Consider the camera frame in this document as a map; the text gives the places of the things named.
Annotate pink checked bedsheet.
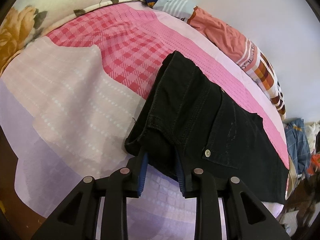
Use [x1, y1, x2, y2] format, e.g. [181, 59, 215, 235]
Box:
[0, 1, 292, 240]

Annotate blue plaid cloth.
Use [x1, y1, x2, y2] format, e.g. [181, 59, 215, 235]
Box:
[285, 119, 312, 178]

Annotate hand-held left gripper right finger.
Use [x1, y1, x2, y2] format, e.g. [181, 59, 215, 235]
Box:
[174, 150, 292, 240]

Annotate floral pillow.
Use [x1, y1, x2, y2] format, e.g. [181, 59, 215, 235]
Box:
[0, 0, 144, 77]

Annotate brown wooden bed frame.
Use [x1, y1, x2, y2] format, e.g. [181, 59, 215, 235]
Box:
[0, 124, 54, 232]

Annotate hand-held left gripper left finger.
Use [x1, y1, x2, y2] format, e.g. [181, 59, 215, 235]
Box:
[31, 148, 150, 240]

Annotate white cloth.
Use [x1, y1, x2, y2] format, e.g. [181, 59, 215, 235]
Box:
[306, 121, 320, 153]

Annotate light blue striped cloth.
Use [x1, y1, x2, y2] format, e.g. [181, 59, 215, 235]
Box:
[152, 0, 197, 20]

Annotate salmon and checked pillow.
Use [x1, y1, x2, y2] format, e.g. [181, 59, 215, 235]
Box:
[187, 6, 287, 120]

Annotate black pants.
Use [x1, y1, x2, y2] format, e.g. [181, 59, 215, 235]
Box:
[124, 50, 290, 203]

